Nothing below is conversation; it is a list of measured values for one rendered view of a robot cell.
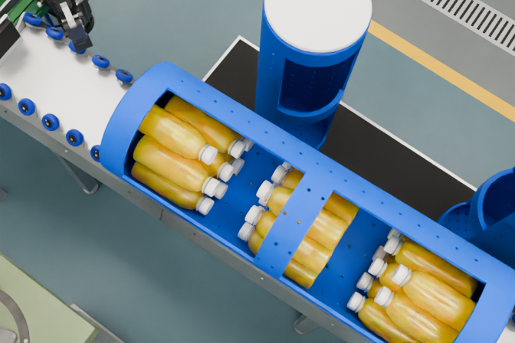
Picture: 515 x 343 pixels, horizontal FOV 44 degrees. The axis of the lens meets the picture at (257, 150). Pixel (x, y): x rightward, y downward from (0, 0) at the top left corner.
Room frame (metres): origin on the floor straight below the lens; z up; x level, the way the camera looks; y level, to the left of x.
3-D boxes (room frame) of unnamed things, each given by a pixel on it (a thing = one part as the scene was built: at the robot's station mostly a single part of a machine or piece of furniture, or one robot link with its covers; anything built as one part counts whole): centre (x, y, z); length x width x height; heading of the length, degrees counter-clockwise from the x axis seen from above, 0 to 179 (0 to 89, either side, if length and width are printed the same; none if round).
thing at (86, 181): (0.64, 0.64, 0.31); 0.06 x 0.06 x 0.63; 63
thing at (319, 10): (0.92, -0.12, 1.03); 0.28 x 0.28 x 0.01
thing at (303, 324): (0.19, -0.23, 0.31); 0.06 x 0.06 x 0.63; 63
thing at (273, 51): (0.92, -0.12, 0.59); 0.28 x 0.28 x 0.88
